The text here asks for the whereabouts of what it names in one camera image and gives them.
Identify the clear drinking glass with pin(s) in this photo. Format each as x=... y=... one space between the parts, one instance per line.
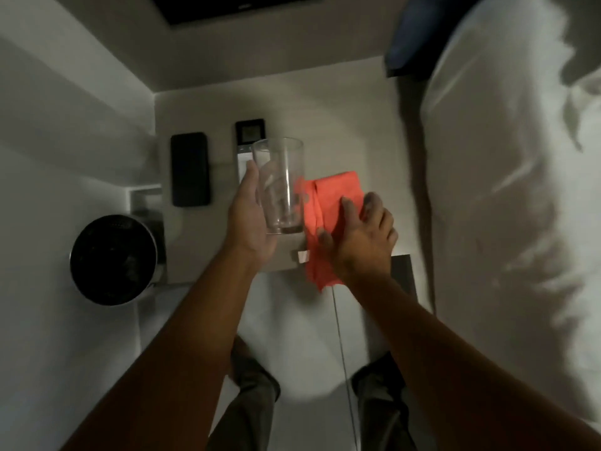
x=281 y=183

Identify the orange cleaning cloth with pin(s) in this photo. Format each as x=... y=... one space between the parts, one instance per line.
x=328 y=201

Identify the person's leg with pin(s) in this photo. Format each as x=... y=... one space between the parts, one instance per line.
x=380 y=413
x=249 y=408

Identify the black round waste bin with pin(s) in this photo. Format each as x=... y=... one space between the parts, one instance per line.
x=115 y=260

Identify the person's left thumb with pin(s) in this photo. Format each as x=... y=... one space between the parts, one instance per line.
x=251 y=180

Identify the person's right thumb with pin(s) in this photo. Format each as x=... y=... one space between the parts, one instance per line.
x=327 y=241

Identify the person's left hand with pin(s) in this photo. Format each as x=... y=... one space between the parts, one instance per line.
x=244 y=220

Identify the black smartphone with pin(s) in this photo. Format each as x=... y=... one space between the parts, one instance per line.
x=190 y=169

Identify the dark blue pillow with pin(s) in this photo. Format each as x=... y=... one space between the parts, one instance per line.
x=422 y=32

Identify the person's right little finger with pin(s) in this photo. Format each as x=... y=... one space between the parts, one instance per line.
x=392 y=238

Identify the person's left leg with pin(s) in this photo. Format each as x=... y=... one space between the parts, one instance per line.
x=249 y=408

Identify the person's right leg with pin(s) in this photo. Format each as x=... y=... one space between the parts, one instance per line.
x=380 y=413

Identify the person's right forearm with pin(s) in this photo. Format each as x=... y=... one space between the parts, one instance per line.
x=450 y=371

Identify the white remote control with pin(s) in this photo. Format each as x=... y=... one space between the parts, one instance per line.
x=249 y=133

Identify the person's right middle finger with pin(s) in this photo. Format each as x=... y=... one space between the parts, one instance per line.
x=372 y=205

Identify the person's right hand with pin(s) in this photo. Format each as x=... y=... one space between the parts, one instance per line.
x=364 y=248

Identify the grey bedside table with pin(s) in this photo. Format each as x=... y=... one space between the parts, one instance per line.
x=338 y=117

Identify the small white paper tag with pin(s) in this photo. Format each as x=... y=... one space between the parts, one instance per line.
x=303 y=256

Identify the black wall television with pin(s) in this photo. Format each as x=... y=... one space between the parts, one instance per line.
x=225 y=6

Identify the person's left forearm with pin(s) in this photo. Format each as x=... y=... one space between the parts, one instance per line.
x=178 y=352

